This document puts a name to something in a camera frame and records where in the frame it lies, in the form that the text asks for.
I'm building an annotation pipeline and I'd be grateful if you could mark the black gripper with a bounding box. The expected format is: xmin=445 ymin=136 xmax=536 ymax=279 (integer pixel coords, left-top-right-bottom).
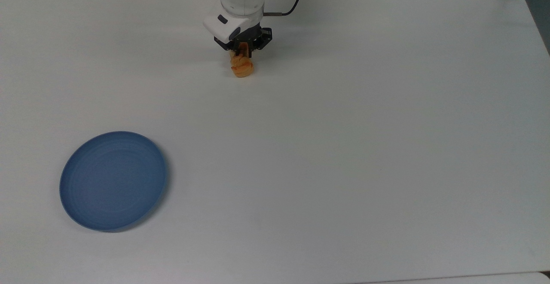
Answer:
xmin=214 ymin=24 xmax=273 ymax=58

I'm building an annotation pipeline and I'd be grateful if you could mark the orange glazed bread roll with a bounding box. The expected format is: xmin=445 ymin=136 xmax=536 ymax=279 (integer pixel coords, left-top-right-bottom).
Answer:
xmin=230 ymin=50 xmax=255 ymax=79

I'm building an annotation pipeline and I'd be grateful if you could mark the blue round plate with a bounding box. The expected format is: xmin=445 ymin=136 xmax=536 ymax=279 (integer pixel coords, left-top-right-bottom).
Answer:
xmin=59 ymin=131 xmax=167 ymax=232

